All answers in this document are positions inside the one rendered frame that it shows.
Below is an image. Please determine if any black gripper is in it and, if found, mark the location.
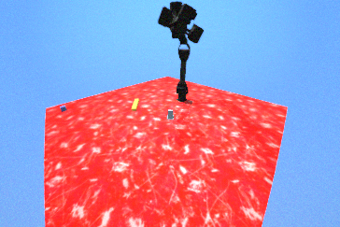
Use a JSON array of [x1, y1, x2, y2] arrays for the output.
[[157, 7, 204, 44]]

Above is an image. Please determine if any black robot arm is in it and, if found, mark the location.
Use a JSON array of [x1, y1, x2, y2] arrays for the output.
[[170, 1, 197, 102]]

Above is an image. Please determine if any yellow bar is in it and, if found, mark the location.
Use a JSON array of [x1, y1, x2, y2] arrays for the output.
[[131, 99, 139, 111]]

